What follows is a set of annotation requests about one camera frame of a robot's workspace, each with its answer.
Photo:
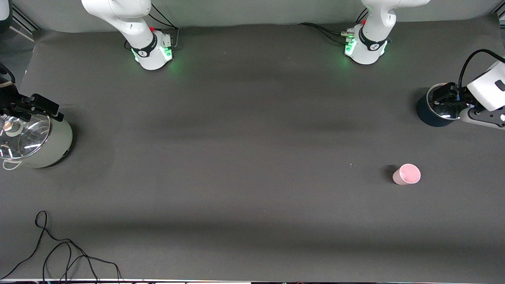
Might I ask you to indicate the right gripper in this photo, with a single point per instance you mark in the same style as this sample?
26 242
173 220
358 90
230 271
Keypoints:
12 103

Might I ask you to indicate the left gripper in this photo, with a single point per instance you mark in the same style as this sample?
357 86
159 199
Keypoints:
460 96

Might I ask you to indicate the pink plastic cup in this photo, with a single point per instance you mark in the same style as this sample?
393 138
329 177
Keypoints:
406 175

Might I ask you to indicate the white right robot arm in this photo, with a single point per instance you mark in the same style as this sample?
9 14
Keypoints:
134 23

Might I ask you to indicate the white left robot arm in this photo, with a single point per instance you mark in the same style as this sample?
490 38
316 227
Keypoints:
375 23

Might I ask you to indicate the dark blue steel-rimmed pot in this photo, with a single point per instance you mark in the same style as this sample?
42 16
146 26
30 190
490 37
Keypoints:
428 114

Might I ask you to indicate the glass pot lid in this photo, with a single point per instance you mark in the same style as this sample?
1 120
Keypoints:
27 138

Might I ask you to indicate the grey-green cooking pot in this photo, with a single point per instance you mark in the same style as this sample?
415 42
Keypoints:
57 144

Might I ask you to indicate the dark grey table cloth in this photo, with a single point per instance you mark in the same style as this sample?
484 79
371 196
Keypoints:
252 157

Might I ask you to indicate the aluminium frame rail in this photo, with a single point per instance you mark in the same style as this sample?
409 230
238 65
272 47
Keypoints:
23 19

